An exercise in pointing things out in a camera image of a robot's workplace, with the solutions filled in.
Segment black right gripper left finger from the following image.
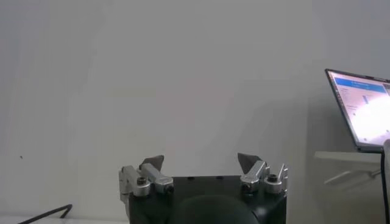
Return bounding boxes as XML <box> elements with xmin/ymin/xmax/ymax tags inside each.
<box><xmin>118</xmin><ymin>154</ymin><xmax>175</xmax><ymax>202</ymax></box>

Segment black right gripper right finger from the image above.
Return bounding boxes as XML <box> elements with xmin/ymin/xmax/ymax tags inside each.
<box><xmin>236</xmin><ymin>152</ymin><xmax>289</xmax><ymax>195</ymax></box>

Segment white shelf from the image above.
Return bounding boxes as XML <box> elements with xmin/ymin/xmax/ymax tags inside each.
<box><xmin>313</xmin><ymin>150</ymin><xmax>383</xmax><ymax>186</ymax></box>

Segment open black laptop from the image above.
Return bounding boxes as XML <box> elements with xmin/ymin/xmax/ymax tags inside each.
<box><xmin>324</xmin><ymin>68</ymin><xmax>390</xmax><ymax>153</ymax></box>

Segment black pot power cord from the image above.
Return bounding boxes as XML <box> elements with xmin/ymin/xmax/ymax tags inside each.
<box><xmin>16</xmin><ymin>203</ymin><xmax>73</xmax><ymax>224</ymax></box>

